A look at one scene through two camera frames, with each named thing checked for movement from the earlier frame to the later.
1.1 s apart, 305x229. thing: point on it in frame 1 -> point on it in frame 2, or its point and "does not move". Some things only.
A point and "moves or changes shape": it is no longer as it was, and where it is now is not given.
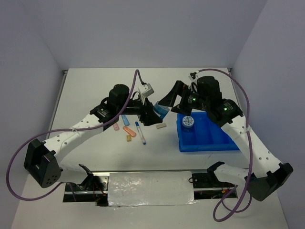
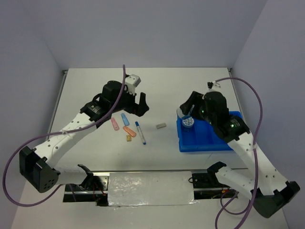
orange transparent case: [133, 133] does not move
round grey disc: [188, 121] does not move
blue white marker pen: [140, 132] does not move
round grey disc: [161, 110] moves or changes shape
